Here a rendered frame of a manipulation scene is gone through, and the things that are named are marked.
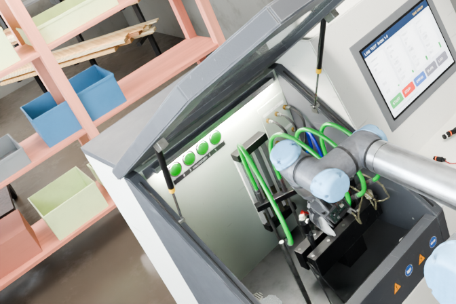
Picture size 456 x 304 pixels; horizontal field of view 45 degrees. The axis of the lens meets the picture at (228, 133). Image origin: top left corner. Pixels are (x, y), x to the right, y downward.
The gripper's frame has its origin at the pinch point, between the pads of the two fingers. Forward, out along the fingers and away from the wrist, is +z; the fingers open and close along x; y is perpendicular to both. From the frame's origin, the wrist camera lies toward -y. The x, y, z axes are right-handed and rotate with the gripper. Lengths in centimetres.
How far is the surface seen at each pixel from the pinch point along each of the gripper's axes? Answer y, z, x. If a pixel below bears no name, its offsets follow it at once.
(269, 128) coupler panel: -55, 7, 14
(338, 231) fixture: -19.6, 29.4, 2.3
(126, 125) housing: -74, -26, -20
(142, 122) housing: -69, -25, -16
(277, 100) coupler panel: -57, 2, 23
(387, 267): 2.2, 30.0, 2.4
